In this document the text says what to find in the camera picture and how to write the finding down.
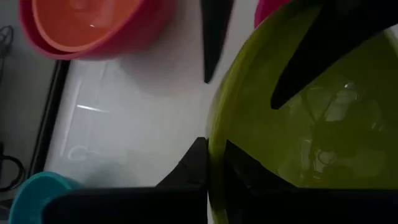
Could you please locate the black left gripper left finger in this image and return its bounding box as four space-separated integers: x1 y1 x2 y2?
156 136 209 189

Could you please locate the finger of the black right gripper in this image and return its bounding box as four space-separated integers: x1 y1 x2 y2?
270 0 398 111
200 0 235 85

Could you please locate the pink plastic bowl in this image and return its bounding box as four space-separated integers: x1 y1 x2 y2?
254 0 293 29
18 0 178 61

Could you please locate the teal plastic bowl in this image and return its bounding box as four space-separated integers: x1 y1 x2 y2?
8 171 82 224

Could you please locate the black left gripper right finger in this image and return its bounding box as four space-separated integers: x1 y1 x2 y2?
223 139 298 189

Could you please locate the black cable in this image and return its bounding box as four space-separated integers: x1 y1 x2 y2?
0 25 15 82
0 142 27 193

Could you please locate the orange plastic bowl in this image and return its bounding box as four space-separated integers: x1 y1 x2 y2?
31 0 144 54

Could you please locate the lime green plastic bowl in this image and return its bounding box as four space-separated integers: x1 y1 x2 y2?
205 0 398 224

